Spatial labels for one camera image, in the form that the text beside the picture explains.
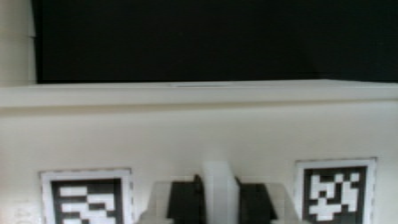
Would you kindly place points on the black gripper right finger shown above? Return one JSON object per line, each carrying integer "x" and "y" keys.
{"x": 257, "y": 212}

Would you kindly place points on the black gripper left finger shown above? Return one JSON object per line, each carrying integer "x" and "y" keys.
{"x": 188, "y": 206}

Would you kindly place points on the white door panel with knob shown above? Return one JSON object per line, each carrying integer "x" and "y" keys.
{"x": 163, "y": 140}

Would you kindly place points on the white cabinet body box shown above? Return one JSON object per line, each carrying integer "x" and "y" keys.
{"x": 51, "y": 96}

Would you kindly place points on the white L-shaped fence frame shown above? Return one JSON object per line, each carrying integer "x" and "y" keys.
{"x": 17, "y": 43}

